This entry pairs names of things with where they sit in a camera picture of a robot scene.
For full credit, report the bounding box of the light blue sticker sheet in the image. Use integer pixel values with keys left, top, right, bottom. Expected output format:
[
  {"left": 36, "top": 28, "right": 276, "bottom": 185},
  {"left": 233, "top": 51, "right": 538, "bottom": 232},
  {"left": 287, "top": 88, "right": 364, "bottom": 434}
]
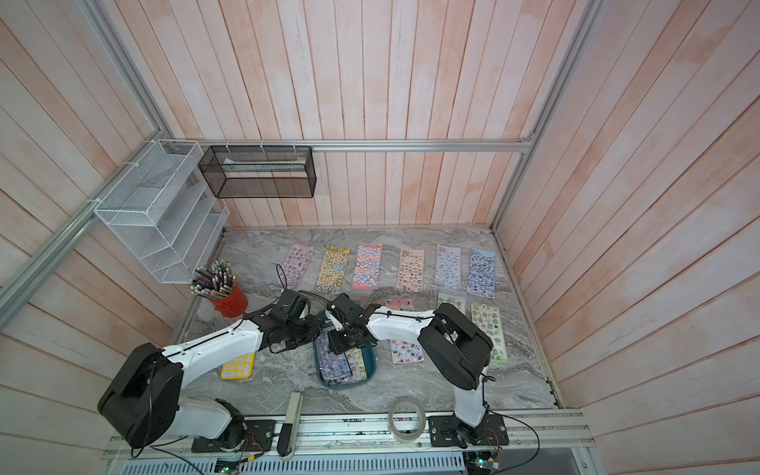
[{"left": 435, "top": 245, "right": 461, "bottom": 290}]

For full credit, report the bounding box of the yellow calculator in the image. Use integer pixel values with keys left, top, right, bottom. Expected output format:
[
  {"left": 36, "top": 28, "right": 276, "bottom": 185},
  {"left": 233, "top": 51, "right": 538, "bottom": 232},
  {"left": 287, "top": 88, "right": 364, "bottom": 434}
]
[{"left": 220, "top": 353, "right": 255, "bottom": 380}]

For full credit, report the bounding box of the red blue cat sticker sheet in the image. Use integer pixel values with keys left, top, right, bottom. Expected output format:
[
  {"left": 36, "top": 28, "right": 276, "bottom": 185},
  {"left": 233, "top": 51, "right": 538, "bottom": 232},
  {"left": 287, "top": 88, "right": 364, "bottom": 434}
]
[{"left": 351, "top": 243, "right": 383, "bottom": 290}]

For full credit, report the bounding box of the green sticker sheet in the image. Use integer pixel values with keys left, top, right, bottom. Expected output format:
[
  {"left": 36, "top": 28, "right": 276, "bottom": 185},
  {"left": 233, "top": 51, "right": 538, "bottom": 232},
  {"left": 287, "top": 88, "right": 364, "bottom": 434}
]
[
  {"left": 470, "top": 303, "right": 509, "bottom": 364},
  {"left": 437, "top": 292, "right": 467, "bottom": 315}
]

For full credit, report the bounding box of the colourful small sticker sheet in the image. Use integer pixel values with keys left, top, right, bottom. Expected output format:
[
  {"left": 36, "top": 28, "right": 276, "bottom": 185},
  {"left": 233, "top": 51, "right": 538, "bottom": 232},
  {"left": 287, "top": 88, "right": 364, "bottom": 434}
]
[{"left": 315, "top": 245, "right": 350, "bottom": 294}]

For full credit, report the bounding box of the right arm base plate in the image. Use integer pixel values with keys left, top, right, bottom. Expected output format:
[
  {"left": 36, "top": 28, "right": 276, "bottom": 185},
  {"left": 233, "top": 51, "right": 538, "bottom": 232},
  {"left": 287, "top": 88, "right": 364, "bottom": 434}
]
[{"left": 427, "top": 413, "right": 509, "bottom": 449}]

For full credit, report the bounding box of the pastel sticker sheet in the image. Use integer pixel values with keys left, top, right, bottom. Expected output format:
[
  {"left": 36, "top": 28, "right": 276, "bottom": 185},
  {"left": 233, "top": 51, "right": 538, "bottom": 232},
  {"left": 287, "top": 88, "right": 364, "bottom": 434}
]
[{"left": 396, "top": 249, "right": 425, "bottom": 293}]

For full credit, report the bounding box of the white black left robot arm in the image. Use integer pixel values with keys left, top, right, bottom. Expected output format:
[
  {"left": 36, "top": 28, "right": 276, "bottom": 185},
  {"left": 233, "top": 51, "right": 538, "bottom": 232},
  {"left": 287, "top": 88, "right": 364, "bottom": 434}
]
[{"left": 97, "top": 290, "right": 321, "bottom": 451}]

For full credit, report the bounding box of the red pencil cup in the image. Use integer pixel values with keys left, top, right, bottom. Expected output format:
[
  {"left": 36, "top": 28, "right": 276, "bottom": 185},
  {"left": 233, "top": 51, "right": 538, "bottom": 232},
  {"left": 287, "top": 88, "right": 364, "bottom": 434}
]
[{"left": 190, "top": 260, "right": 249, "bottom": 319}]

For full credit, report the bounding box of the teal storage box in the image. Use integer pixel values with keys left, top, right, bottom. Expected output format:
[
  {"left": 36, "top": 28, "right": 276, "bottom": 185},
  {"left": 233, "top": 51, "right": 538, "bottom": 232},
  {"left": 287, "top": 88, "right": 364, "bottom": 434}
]
[{"left": 313, "top": 312, "right": 376, "bottom": 390}]

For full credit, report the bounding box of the grey stapler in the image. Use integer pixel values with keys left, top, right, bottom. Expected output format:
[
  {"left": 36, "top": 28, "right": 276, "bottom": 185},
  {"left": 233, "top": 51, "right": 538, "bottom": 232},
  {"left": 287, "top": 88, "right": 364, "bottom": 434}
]
[{"left": 276, "top": 392, "right": 303, "bottom": 461}]

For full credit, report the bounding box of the black mesh wall basket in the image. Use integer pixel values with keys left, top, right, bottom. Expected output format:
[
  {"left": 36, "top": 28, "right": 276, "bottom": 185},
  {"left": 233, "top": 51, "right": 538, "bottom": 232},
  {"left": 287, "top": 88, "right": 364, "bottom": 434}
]
[{"left": 199, "top": 144, "right": 317, "bottom": 199}]

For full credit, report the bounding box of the purple sticker sheet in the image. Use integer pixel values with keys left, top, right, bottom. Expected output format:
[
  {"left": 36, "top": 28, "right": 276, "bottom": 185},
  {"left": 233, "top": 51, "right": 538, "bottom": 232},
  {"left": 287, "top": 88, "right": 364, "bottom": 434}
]
[{"left": 315, "top": 332, "right": 352, "bottom": 386}]

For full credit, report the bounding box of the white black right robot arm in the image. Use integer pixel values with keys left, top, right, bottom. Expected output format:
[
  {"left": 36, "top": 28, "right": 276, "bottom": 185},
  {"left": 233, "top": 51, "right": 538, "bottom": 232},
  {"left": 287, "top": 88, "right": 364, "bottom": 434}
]
[{"left": 325, "top": 294, "right": 494, "bottom": 428}]

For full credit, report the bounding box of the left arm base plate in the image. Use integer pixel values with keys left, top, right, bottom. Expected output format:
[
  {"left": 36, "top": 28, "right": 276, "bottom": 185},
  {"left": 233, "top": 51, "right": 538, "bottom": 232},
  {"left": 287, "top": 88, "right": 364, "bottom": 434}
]
[{"left": 191, "top": 420, "right": 276, "bottom": 453}]

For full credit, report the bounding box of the white mesh wall shelf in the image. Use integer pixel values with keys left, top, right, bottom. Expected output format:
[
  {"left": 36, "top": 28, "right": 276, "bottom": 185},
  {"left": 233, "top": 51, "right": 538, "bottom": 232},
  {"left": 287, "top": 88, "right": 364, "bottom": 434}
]
[{"left": 95, "top": 140, "right": 230, "bottom": 284}]

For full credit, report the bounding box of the clear tape roll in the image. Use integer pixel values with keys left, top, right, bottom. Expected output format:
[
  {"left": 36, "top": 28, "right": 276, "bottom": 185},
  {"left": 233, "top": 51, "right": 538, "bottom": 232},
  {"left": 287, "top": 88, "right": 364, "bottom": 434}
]
[{"left": 387, "top": 397, "right": 428, "bottom": 443}]

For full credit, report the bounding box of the pink yellow cat sticker sheet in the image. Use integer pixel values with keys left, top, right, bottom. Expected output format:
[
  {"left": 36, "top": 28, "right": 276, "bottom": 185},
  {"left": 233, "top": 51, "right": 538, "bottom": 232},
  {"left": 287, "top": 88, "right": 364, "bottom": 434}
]
[{"left": 386, "top": 299, "right": 424, "bottom": 364}]

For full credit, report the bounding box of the dark blue sticker sheet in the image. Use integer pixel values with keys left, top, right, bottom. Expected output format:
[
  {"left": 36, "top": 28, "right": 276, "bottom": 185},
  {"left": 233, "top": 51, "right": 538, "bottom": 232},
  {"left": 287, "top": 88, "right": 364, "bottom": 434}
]
[{"left": 467, "top": 249, "right": 497, "bottom": 299}]

